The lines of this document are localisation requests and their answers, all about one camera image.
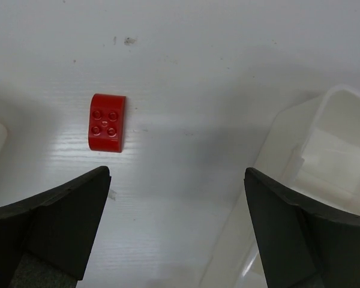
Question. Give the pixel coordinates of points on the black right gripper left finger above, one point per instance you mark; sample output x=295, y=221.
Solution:
x=46, y=240

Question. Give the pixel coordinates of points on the right white plastic container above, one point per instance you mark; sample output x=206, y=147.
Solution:
x=313, y=148

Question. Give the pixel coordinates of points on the red curved lego brick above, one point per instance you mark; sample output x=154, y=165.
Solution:
x=106, y=123

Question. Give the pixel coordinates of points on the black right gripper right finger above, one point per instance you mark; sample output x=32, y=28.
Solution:
x=302, y=242

